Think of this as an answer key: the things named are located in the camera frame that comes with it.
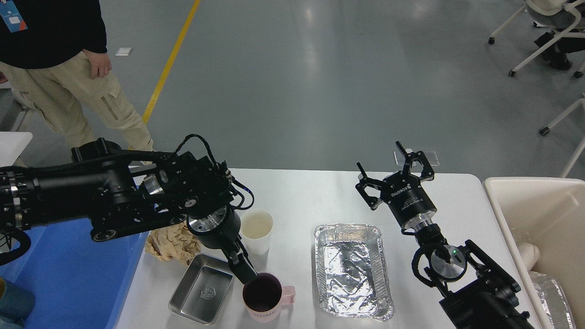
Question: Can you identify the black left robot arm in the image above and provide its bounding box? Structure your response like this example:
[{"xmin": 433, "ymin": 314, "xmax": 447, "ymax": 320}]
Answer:
[{"xmin": 1, "ymin": 134, "xmax": 258, "ymax": 284}]

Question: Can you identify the pink mug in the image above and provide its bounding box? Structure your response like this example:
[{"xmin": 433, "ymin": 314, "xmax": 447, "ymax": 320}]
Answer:
[{"xmin": 242, "ymin": 272, "xmax": 296, "ymax": 323}]

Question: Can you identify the white chair leg right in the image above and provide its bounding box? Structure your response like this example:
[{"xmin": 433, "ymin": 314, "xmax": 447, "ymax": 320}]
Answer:
[{"xmin": 537, "ymin": 93, "xmax": 585, "ymax": 178}]

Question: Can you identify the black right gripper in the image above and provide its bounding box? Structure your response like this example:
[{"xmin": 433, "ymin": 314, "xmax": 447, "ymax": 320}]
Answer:
[{"xmin": 355, "ymin": 141, "xmax": 438, "ymax": 230}]

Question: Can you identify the person in beige trousers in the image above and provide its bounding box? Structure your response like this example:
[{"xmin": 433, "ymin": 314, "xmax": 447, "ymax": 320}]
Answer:
[{"xmin": 0, "ymin": 0, "xmax": 154, "ymax": 151}]

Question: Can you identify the white side table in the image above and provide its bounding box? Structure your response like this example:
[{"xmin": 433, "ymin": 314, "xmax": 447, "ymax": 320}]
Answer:
[{"xmin": 0, "ymin": 131, "xmax": 33, "ymax": 167}]

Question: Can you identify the crumpled brown paper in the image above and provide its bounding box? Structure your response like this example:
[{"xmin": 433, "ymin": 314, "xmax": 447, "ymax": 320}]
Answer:
[{"xmin": 144, "ymin": 223, "xmax": 202, "ymax": 266}]

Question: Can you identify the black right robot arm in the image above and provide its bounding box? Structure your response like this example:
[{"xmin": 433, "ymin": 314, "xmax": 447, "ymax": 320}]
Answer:
[{"xmin": 355, "ymin": 141, "xmax": 532, "ymax": 329}]

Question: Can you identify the foil trash in bin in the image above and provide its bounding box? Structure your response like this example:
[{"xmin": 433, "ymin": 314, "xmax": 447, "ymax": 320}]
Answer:
[{"xmin": 529, "ymin": 271, "xmax": 576, "ymax": 329}]

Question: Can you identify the white office chair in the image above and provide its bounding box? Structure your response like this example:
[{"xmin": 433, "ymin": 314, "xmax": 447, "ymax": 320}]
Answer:
[{"xmin": 487, "ymin": 0, "xmax": 585, "ymax": 78}]

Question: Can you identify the beige plastic bin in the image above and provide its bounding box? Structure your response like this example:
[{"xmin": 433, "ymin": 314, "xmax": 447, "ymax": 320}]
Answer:
[{"xmin": 483, "ymin": 177, "xmax": 585, "ymax": 329}]

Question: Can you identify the white paper cup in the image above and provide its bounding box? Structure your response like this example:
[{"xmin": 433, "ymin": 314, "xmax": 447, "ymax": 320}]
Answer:
[{"xmin": 240, "ymin": 209, "xmax": 274, "ymax": 255}]

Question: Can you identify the aluminium foil tray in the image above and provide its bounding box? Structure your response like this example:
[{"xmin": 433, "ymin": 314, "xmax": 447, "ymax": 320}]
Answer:
[{"xmin": 314, "ymin": 223, "xmax": 394, "ymax": 322}]

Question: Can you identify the small steel tray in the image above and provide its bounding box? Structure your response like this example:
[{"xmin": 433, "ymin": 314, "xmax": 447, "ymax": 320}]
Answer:
[{"xmin": 168, "ymin": 253, "xmax": 234, "ymax": 325}]

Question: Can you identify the blue plastic tray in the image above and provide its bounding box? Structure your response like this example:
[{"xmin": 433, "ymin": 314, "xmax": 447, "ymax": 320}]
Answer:
[{"xmin": 0, "ymin": 218, "xmax": 148, "ymax": 329}]

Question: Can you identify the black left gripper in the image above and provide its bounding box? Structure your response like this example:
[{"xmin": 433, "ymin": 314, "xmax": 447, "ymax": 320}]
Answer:
[{"xmin": 187, "ymin": 206, "xmax": 258, "ymax": 285}]

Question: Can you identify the teal object at corner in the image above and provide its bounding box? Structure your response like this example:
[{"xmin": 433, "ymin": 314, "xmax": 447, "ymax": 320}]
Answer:
[{"xmin": 0, "ymin": 278, "xmax": 36, "ymax": 329}]

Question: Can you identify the floor socket plate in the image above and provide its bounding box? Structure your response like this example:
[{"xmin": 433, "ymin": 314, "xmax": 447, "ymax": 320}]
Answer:
[{"xmin": 394, "ymin": 150, "xmax": 441, "ymax": 166}]

